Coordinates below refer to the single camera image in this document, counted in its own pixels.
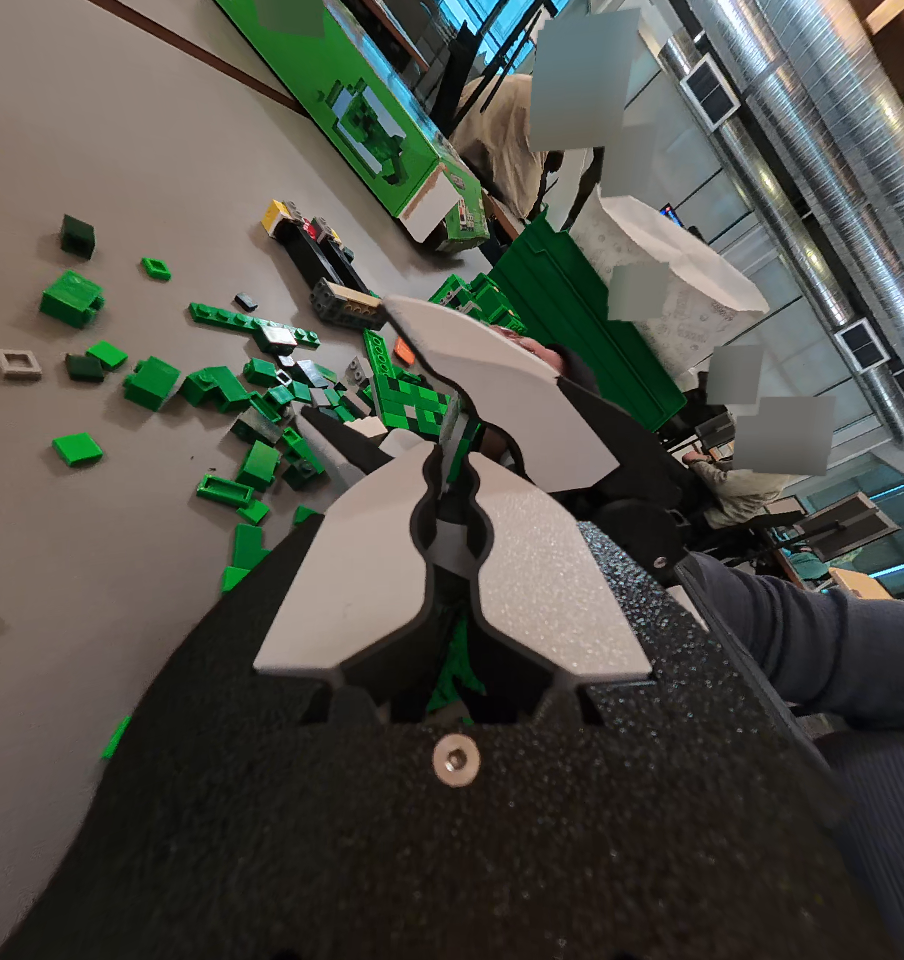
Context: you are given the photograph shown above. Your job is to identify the white printed paper bag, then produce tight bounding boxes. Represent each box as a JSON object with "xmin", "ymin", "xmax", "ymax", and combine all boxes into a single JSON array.
[{"xmin": 545, "ymin": 146, "xmax": 771, "ymax": 380}]

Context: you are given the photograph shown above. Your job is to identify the green plate with holes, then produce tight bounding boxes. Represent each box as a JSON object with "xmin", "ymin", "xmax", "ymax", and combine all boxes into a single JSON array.
[{"xmin": 362, "ymin": 327, "xmax": 409, "ymax": 391}]

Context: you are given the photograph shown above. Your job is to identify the grey monitor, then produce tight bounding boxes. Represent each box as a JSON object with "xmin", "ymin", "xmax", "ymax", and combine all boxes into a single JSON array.
[{"xmin": 793, "ymin": 491, "xmax": 903, "ymax": 564}]

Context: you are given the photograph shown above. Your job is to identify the person's right forearm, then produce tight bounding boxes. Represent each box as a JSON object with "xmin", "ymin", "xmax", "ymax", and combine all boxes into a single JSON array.
[{"xmin": 680, "ymin": 551, "xmax": 904, "ymax": 730}]

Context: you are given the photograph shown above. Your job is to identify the green grey brick panel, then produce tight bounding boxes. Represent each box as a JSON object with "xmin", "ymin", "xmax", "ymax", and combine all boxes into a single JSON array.
[{"xmin": 431, "ymin": 397, "xmax": 490, "ymax": 580}]

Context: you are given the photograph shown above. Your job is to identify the green mosaic brick panel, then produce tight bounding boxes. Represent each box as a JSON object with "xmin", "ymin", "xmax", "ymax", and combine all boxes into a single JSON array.
[{"xmin": 368, "ymin": 369, "xmax": 462, "ymax": 445}]

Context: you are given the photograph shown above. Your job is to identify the green studded brick assembly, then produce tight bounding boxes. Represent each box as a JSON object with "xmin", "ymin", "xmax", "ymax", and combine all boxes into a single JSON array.
[{"xmin": 428, "ymin": 272, "xmax": 529, "ymax": 336}]

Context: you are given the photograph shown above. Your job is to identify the green toy set box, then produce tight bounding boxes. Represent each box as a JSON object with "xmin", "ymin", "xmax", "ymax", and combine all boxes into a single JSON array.
[{"xmin": 215, "ymin": 0, "xmax": 490, "ymax": 252}]

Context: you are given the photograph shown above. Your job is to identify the grey desk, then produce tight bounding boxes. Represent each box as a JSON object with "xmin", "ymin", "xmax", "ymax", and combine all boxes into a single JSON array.
[{"xmin": 0, "ymin": 0, "xmax": 513, "ymax": 957}]

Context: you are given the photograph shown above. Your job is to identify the black yellow brick model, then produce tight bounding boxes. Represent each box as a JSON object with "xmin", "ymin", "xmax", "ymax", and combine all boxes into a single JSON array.
[{"xmin": 260, "ymin": 198, "xmax": 387, "ymax": 331}]

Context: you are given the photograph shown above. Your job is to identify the scattered green bricks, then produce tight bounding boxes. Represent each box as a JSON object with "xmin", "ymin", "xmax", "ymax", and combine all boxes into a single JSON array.
[{"xmin": 38, "ymin": 255, "xmax": 393, "ymax": 594}]

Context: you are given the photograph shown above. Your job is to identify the white vent grille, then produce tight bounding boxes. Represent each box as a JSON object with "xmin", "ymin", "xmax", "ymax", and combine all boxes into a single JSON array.
[
  {"xmin": 680, "ymin": 56, "xmax": 743, "ymax": 130},
  {"xmin": 834, "ymin": 317, "xmax": 893, "ymax": 374}
]

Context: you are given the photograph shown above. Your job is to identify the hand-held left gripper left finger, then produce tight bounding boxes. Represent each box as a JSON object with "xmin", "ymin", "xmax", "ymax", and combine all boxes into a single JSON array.
[{"xmin": 253, "ymin": 441, "xmax": 439, "ymax": 687}]

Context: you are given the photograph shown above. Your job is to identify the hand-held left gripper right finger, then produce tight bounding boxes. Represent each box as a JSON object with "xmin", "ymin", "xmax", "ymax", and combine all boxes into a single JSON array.
[{"xmin": 467, "ymin": 450, "xmax": 654, "ymax": 695}]

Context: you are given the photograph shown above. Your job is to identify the long green plate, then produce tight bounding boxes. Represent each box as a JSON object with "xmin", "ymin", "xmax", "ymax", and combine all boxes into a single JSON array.
[{"xmin": 189, "ymin": 301, "xmax": 323, "ymax": 354}]

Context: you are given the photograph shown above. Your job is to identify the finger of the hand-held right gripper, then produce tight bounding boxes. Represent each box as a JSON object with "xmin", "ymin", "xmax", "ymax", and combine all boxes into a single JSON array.
[
  {"xmin": 383, "ymin": 294, "xmax": 621, "ymax": 490},
  {"xmin": 300, "ymin": 405, "xmax": 439, "ymax": 500}
]

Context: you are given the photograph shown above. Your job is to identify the person's lap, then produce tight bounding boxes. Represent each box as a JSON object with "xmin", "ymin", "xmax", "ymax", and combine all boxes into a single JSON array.
[{"xmin": 815, "ymin": 723, "xmax": 904, "ymax": 960}]

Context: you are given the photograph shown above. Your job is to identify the dark green brick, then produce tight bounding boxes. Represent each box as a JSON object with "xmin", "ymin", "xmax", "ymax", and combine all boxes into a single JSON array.
[{"xmin": 59, "ymin": 213, "xmax": 96, "ymax": 261}]

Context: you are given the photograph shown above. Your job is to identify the silver ventilation duct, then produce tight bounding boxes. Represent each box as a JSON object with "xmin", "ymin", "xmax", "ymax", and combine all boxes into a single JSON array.
[{"xmin": 658, "ymin": 0, "xmax": 904, "ymax": 451}]

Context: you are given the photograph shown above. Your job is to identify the person's right hand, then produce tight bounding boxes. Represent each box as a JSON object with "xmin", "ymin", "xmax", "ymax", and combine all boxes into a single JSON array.
[{"xmin": 489, "ymin": 324, "xmax": 576, "ymax": 378}]

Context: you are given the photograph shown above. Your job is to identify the green plastic crate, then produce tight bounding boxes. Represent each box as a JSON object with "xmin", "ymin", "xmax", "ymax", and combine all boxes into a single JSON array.
[{"xmin": 489, "ymin": 213, "xmax": 689, "ymax": 432}]

